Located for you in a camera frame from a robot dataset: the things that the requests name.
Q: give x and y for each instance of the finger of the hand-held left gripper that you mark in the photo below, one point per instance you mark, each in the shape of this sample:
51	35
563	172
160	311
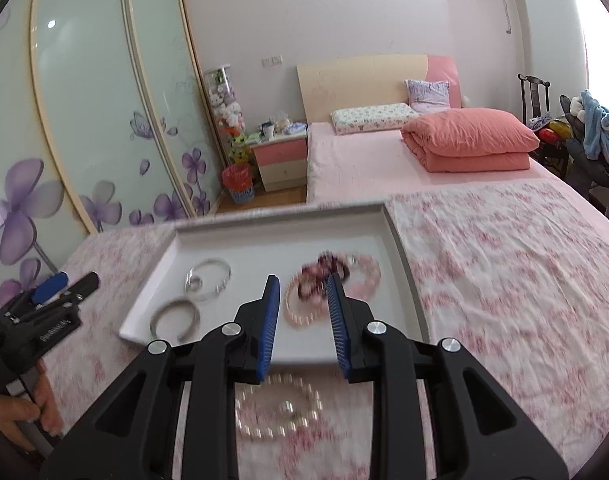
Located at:
52	286
84	284

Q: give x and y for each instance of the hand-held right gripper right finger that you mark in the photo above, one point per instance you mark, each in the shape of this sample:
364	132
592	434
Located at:
339	330

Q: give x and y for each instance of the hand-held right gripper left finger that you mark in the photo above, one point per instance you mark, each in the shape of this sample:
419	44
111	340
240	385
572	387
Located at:
268	330

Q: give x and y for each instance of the thin silver bangle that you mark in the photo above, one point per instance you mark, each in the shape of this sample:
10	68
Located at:
223	285

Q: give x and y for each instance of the silver cuff bangle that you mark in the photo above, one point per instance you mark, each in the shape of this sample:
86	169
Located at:
156	317

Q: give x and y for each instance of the grey shallow tray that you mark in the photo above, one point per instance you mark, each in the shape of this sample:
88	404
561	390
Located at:
254	240

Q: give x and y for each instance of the person's left hand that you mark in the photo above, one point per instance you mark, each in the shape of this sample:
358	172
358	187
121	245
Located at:
47	400

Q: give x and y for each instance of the red lined waste bin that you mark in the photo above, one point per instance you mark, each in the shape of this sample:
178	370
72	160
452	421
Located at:
238	182

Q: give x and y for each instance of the bed with pink sheet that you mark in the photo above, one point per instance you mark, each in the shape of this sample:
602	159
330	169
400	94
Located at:
359	170

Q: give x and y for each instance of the pink and beige nightstand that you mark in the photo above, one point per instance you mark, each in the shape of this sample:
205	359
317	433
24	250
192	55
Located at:
282	160

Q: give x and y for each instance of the pink floral bedsheet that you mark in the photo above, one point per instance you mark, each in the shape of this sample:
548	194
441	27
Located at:
509	310

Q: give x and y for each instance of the white mug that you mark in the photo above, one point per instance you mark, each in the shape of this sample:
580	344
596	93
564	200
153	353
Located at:
268	132

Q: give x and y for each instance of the wardrobe with purple flower doors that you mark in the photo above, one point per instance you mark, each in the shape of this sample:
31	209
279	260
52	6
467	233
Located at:
84	85

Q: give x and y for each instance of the white patterned pillow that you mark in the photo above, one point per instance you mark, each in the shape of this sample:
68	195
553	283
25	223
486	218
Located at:
369	117

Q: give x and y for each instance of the glass case of plush toys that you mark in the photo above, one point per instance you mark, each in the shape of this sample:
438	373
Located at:
224	105

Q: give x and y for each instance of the folded pink quilt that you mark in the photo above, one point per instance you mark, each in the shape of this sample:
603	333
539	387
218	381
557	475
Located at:
469	135

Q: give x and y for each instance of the beige and pink headboard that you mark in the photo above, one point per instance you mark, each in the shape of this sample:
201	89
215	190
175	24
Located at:
359	85

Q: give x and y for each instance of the small purple pillow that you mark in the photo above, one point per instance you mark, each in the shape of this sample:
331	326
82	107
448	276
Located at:
429	95

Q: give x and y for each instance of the colourful toys on chair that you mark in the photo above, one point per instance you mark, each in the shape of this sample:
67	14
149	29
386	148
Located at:
551	130

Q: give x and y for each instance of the grey office chair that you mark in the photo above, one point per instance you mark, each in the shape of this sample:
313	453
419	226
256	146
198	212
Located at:
584	170

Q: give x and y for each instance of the dark wooden chair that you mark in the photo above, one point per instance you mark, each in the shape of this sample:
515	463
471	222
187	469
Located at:
531	100

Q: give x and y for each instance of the air conditioner pipe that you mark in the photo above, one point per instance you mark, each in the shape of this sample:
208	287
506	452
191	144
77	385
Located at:
508	5

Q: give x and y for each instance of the white wall switch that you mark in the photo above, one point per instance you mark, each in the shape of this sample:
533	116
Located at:
273	60

